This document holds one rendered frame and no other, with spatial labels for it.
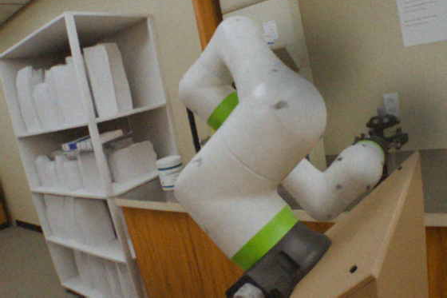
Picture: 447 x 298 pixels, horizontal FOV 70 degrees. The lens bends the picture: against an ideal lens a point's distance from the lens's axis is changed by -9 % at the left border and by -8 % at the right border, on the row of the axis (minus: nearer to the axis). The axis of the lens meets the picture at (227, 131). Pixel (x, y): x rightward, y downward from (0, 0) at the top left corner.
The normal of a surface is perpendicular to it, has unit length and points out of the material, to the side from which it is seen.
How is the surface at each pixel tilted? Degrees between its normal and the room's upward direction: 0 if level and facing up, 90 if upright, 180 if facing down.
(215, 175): 79
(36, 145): 90
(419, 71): 90
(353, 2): 90
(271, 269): 40
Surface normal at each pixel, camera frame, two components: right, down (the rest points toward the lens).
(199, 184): -0.46, 0.04
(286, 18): -0.55, 0.22
